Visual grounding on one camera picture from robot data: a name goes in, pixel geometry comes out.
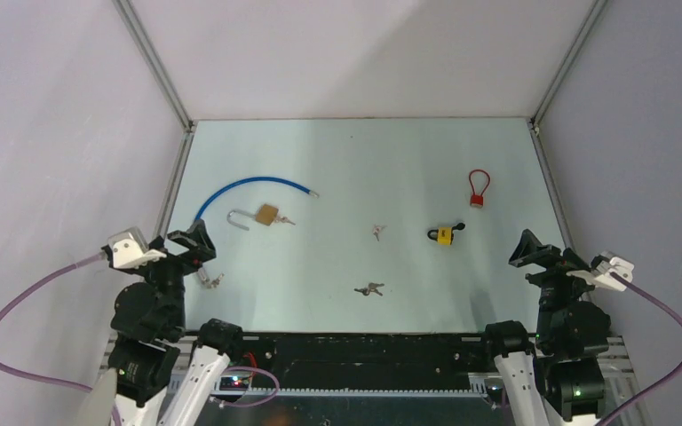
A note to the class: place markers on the right aluminium frame post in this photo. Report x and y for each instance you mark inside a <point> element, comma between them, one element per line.
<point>535,122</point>

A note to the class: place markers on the left aluminium frame post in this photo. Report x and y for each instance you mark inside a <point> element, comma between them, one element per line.
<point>136,28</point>

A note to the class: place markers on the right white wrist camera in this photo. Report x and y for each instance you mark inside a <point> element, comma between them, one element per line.
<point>608,271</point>

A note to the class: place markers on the white cable duct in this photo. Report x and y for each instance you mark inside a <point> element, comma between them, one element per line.
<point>477,389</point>

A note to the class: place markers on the cable lock keys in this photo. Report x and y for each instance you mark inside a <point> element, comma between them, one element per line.
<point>206,280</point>

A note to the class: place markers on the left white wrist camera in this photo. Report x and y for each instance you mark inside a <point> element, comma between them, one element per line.
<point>129,250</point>

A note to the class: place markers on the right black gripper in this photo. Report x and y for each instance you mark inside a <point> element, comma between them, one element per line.
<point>530,248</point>

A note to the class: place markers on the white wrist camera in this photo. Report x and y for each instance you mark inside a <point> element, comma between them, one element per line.
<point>129,250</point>
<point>608,271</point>

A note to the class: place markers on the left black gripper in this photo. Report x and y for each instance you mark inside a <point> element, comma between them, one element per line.
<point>197,239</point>

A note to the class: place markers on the brass padlock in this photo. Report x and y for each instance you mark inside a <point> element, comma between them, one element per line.
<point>265,215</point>

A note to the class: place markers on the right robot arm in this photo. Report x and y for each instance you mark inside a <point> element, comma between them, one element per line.
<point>552,377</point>

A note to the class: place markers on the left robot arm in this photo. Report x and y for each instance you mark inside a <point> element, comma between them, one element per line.
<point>149,320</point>

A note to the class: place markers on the silver key pair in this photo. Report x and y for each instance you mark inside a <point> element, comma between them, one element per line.
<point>371,289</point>
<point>377,229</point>

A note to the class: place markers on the aluminium frame post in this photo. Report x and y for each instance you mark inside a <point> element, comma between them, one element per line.
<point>535,122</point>
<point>136,28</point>

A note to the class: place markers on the red cable padlock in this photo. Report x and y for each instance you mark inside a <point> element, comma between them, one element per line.
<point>479,181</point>

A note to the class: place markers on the silver key pair front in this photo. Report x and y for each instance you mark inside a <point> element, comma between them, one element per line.
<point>371,289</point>

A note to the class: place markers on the yellow black padlock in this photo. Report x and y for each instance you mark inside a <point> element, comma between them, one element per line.
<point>445,235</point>

